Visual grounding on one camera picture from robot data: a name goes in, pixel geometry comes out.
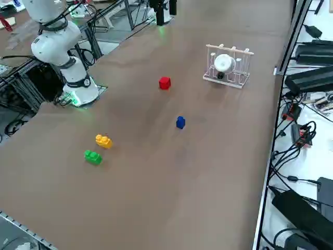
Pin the yellow plastic building block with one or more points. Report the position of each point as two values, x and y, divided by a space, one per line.
104 142

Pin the aluminium frame post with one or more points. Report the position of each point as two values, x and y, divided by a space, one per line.
293 34

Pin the red black electronic device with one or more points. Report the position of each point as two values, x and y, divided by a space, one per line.
301 135
291 110

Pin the white cup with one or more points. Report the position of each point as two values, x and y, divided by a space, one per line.
223 63

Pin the long black power strip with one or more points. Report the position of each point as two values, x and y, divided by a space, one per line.
309 79
316 53

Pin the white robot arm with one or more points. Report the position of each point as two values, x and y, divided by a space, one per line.
160 13
56 41

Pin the blue wooden cube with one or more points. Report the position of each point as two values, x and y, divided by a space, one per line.
180 123

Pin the white post bracket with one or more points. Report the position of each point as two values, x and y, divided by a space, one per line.
278 71

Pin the red wooden cube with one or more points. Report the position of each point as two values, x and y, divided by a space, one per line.
164 84

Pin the large black power adapter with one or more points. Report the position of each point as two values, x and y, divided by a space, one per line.
299 211

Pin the clear cup rack wooden dowel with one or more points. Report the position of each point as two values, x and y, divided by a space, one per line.
229 49

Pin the red clamp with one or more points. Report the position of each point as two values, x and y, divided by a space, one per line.
6 23

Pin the aluminium frame stand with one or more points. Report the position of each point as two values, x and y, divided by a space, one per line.
15 78

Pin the black box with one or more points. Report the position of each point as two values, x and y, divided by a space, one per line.
326 192

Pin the small black power adapter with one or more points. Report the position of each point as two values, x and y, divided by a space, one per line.
313 31

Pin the green plastic building block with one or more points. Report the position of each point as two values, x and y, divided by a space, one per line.
92 157

